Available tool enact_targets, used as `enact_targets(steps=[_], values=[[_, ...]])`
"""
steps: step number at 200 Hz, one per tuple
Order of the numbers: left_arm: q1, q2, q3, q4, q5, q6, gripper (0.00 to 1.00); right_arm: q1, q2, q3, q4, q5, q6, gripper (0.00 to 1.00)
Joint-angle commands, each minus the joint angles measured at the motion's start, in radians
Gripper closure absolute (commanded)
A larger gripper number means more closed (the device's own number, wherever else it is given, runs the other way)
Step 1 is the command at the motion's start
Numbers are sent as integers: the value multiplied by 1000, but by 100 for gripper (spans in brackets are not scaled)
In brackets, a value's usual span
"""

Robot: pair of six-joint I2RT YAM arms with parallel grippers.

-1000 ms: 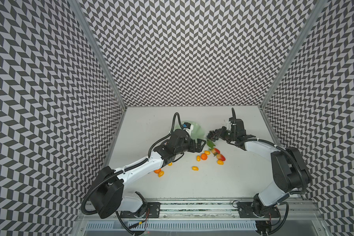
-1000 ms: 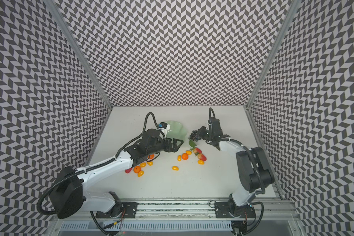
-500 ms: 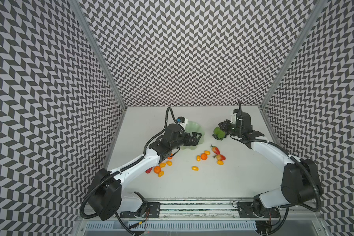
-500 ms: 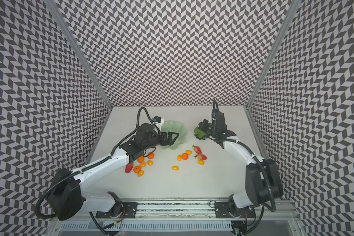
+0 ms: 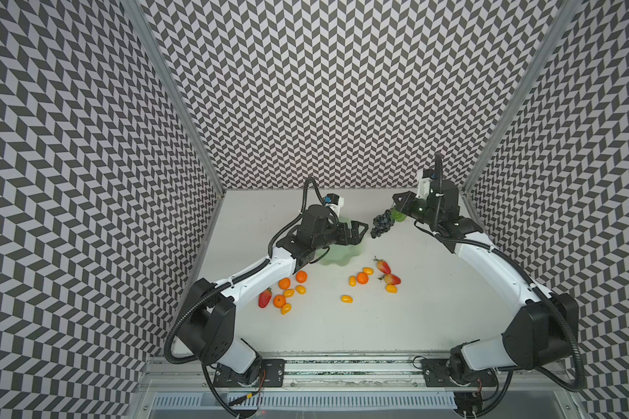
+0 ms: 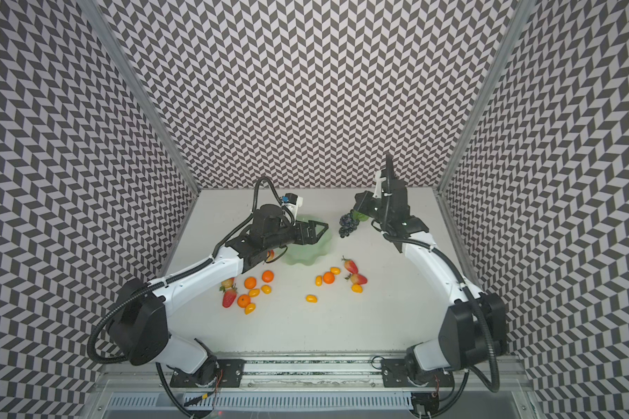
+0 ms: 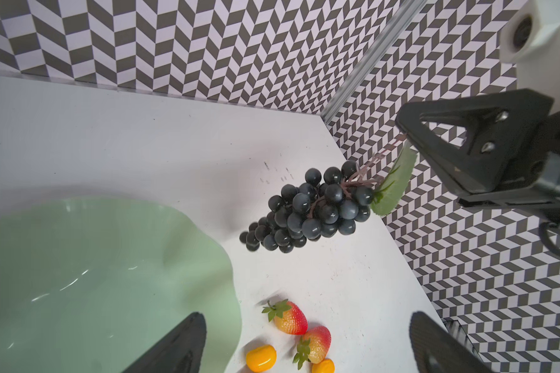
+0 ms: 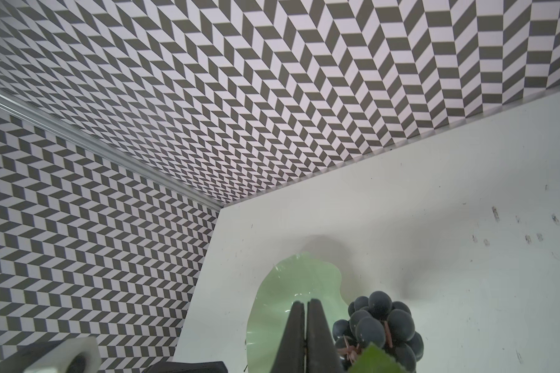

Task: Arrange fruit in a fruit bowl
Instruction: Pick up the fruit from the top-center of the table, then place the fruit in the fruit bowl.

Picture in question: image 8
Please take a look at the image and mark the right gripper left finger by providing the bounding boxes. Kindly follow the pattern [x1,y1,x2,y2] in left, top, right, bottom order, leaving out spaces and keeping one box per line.
[271,302,306,373]

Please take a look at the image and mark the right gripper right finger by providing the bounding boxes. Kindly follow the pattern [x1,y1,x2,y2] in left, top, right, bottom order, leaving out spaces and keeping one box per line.
[306,298,343,373]

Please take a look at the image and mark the green wavy glass bowl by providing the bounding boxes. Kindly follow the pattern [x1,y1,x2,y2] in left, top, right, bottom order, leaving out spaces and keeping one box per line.
[246,252,348,372]

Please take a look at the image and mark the dark grape bunch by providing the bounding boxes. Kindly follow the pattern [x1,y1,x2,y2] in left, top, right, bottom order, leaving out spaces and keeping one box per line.
[331,291,425,372]

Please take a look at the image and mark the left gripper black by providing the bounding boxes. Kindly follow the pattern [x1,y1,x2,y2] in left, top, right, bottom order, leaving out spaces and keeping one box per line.
[144,361,228,373]

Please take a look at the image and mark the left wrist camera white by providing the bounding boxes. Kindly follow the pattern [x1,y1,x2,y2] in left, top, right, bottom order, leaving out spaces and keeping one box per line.
[0,337,102,373]

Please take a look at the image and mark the left corner aluminium post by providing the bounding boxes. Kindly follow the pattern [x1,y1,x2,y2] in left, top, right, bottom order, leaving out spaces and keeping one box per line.
[0,91,223,211]

